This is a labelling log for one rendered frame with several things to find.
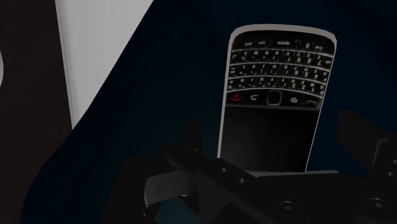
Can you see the black keypad phone, silver rim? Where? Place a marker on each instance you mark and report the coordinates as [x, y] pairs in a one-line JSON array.
[[273, 93]]

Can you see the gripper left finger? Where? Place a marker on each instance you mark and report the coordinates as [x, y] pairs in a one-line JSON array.
[[217, 173]]

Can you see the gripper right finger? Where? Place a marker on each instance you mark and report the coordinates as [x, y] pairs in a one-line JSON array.
[[381, 155]]

